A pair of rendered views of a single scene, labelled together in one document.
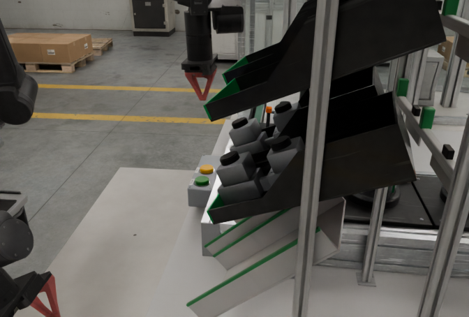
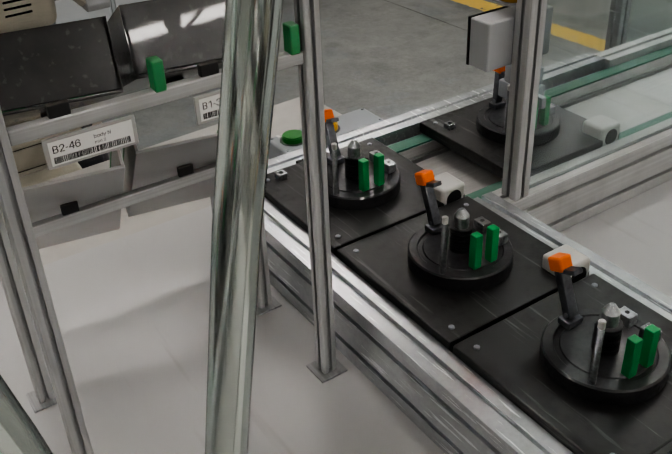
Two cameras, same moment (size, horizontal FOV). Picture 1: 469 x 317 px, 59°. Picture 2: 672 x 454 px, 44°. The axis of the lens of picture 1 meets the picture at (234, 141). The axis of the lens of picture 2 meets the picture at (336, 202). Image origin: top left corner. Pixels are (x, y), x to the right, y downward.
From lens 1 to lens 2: 0.98 m
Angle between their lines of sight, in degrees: 44
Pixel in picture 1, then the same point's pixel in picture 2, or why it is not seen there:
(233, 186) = not seen: hidden behind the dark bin
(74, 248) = not seen: hidden behind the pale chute
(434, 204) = (522, 326)
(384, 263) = (369, 364)
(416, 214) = (461, 317)
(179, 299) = (129, 255)
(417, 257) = (398, 378)
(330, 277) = (293, 337)
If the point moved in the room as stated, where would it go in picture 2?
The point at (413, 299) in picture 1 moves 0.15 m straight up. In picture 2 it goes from (335, 427) to (331, 333)
